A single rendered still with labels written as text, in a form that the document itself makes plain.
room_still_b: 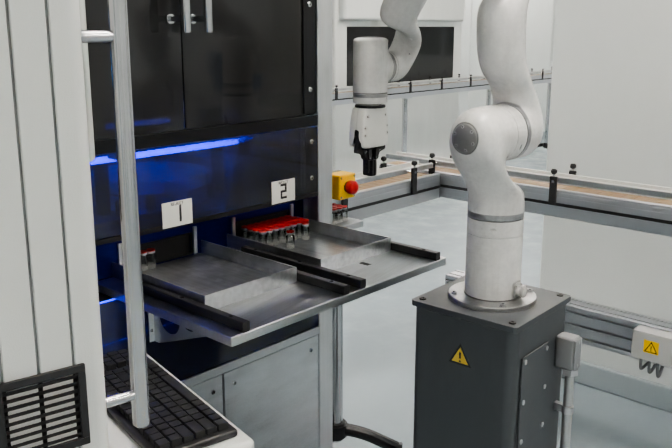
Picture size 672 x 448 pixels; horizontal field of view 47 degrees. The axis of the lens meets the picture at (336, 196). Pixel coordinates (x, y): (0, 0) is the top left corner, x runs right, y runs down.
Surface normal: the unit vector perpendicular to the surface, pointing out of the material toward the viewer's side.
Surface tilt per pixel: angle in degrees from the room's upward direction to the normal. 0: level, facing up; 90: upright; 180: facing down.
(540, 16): 90
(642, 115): 90
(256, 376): 90
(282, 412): 90
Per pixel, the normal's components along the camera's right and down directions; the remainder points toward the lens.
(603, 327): -0.67, 0.15
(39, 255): 0.59, 0.17
